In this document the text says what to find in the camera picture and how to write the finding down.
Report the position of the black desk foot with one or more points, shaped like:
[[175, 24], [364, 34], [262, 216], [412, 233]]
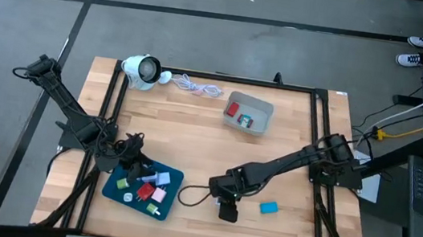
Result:
[[407, 100]]

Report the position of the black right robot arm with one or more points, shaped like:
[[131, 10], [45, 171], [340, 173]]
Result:
[[282, 163]]

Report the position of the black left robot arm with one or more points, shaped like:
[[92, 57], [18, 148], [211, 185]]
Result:
[[74, 118]]

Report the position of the red rectangular case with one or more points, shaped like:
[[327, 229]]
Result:
[[250, 123]]

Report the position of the white plastic bin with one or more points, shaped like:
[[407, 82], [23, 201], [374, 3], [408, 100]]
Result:
[[261, 114]]

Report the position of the red plug charger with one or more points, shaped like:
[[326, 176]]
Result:
[[145, 191]]

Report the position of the lavender blue usb charger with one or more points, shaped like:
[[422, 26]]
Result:
[[163, 178]]

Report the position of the red rectangular block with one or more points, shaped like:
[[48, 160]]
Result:
[[232, 109]]

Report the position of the lime green plug charger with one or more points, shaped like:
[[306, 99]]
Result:
[[152, 208]]

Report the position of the pink plug charger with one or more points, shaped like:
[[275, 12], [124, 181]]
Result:
[[158, 195]]

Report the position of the black aluminium table frame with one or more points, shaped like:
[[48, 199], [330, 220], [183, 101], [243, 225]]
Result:
[[240, 79]]

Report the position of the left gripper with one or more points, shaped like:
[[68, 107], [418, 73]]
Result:
[[130, 151]]

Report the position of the teal plastic tray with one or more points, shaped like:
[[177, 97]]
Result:
[[120, 201]]

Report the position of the white paper sheet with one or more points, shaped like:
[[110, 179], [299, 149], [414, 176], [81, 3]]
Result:
[[370, 190]]

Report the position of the olive green plug charger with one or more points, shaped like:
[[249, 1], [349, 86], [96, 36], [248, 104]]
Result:
[[122, 183]]

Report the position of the light blue rectangular block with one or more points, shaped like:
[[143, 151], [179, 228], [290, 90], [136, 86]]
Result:
[[269, 207]]

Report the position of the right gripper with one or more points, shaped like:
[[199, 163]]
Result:
[[227, 187]]

